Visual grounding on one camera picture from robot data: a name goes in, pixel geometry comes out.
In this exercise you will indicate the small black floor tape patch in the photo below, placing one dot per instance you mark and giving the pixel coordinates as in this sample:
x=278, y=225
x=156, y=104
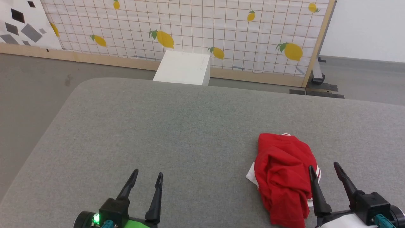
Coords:
x=297, y=92

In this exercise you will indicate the lemon print wooden frame screen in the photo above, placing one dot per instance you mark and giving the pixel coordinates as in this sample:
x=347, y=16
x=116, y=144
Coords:
x=196, y=28

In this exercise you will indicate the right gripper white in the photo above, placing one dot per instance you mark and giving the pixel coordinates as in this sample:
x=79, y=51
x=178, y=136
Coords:
x=341, y=221

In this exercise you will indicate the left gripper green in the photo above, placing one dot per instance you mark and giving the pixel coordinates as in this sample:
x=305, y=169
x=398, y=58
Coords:
x=139, y=223

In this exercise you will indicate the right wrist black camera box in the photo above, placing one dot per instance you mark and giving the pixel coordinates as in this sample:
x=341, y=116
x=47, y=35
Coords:
x=370, y=202

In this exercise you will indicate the red and white shirt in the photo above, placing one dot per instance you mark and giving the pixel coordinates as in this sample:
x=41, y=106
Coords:
x=281, y=177

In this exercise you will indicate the long black floor tape patch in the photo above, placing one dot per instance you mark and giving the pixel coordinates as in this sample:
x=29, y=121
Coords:
x=326, y=95

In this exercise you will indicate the grey fabric sofa seat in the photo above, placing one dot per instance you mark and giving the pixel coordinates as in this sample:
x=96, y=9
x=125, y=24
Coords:
x=190, y=133

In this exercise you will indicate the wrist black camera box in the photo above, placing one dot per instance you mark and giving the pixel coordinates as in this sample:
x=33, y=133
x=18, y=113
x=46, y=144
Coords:
x=114, y=209
x=370, y=202

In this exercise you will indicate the white panel with grey squares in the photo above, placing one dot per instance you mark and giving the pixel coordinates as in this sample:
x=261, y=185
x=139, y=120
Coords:
x=19, y=19

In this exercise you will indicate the black screen support foot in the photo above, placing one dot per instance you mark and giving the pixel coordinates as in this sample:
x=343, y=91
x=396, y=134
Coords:
x=318, y=74

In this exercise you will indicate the wide black floor tape patch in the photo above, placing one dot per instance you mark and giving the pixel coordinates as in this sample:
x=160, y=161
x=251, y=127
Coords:
x=330, y=87

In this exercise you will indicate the white box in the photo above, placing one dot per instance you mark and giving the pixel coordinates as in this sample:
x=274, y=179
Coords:
x=185, y=68

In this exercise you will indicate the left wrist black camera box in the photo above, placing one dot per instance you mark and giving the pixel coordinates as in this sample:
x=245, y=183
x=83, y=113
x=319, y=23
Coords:
x=114, y=209

